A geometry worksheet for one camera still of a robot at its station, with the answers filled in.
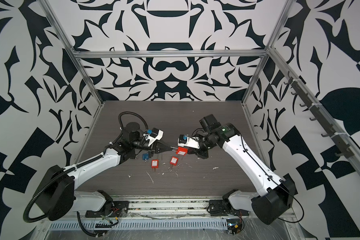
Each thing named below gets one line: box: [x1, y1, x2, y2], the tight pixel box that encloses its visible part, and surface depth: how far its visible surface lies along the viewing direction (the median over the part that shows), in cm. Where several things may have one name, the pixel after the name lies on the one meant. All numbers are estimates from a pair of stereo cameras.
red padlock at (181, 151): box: [176, 146, 188, 156], surface depth 71 cm
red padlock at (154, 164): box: [151, 159, 159, 172], surface depth 89 cm
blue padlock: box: [142, 153, 150, 163], surface depth 93 cm
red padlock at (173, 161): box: [168, 156, 179, 172], surface depth 91 cm
